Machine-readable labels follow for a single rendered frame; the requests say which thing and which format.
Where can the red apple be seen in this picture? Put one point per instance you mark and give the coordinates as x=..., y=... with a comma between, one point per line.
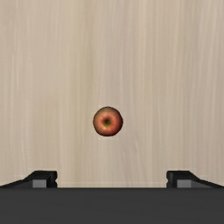
x=107, y=121

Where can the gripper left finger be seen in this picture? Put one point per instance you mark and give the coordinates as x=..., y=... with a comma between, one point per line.
x=42, y=178

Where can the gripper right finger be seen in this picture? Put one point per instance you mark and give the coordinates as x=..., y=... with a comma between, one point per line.
x=180, y=178

